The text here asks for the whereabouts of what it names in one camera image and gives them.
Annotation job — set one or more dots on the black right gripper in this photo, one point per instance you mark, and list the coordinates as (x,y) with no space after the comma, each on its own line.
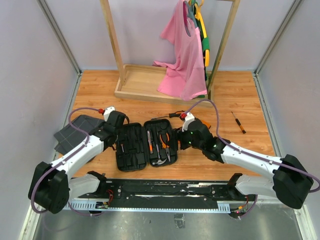
(181,134)

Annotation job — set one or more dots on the orange black pliers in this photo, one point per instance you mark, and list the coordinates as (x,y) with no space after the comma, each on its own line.
(164,141)

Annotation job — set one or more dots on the silver orange utility knife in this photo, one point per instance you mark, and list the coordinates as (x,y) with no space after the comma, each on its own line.
(149,141)

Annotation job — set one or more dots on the black plastic tool case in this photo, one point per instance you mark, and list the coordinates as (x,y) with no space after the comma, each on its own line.
(134,138)

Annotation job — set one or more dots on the claw hammer black grip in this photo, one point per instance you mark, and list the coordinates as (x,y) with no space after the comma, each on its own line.
(159,156)

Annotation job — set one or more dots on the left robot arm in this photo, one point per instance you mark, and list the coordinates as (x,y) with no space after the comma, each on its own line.
(53,184)

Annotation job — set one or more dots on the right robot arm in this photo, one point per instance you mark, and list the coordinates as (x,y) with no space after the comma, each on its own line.
(283,178)

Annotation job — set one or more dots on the dark grey folded cloth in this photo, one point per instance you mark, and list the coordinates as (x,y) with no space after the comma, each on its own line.
(68,137)

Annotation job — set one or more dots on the small orange black screwdriver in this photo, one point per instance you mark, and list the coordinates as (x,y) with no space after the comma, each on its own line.
(238,123)

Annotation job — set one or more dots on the wooden clothes rack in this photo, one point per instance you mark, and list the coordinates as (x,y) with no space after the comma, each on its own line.
(140,82)

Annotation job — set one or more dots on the pink t-shirt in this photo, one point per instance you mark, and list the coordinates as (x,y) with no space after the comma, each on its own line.
(184,79)

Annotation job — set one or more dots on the green yellow hangers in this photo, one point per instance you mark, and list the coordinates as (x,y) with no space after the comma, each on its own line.
(205,43)

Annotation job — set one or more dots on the orange grid handle tool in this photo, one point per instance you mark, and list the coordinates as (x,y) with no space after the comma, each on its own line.
(208,125)

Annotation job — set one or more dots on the black orange screwdriver handle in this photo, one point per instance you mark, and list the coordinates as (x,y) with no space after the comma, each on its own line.
(170,115)

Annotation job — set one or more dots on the grey cable duct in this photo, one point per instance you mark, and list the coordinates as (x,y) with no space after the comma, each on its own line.
(131,206)

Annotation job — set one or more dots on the left aluminium frame post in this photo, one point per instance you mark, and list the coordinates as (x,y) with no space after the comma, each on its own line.
(59,34)

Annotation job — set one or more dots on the aluminium frame post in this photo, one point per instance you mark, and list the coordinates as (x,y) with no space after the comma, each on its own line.
(59,34)
(278,34)

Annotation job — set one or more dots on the right aluminium frame post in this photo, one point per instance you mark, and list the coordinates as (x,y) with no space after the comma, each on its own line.
(278,34)

